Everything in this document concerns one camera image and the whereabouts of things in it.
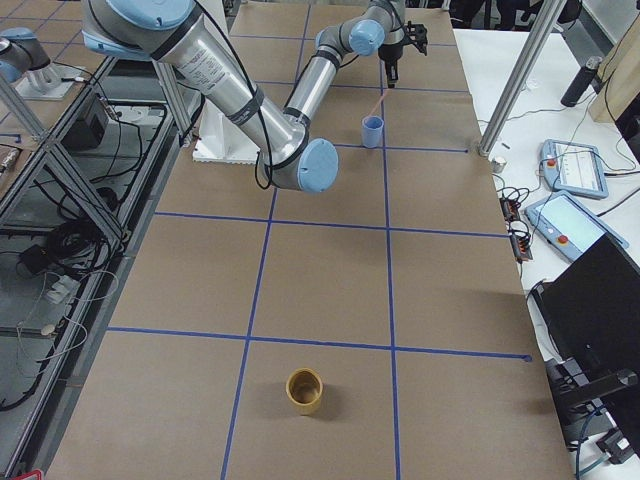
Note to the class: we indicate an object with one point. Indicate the blue teach pendant near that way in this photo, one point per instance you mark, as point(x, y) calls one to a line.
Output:
point(568, 225)

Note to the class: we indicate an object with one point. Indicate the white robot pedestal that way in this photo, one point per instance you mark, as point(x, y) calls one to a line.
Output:
point(220, 141)

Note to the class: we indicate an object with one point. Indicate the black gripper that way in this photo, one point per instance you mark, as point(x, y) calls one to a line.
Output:
point(391, 54)

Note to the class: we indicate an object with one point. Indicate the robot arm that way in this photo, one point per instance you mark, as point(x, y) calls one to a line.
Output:
point(175, 33)

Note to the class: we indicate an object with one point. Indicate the aluminium frame post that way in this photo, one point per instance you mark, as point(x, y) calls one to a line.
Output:
point(535, 41)

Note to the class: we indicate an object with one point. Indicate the blue teach pendant far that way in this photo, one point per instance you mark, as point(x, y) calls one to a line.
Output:
point(573, 167)

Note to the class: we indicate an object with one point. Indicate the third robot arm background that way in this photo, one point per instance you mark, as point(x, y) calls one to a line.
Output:
point(27, 66)

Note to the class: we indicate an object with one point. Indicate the light blue plastic cup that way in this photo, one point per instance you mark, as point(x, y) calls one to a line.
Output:
point(372, 131)

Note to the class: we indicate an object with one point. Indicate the black water bottle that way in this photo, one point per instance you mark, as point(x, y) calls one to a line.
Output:
point(581, 81)

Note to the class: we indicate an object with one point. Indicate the bamboo wooden cup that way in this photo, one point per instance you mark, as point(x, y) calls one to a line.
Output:
point(304, 389)

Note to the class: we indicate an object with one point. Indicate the black monitor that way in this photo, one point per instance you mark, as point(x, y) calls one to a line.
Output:
point(591, 309)

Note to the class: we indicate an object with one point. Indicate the blue teach pendant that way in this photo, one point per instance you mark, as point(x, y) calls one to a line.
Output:
point(568, 225)
point(573, 167)

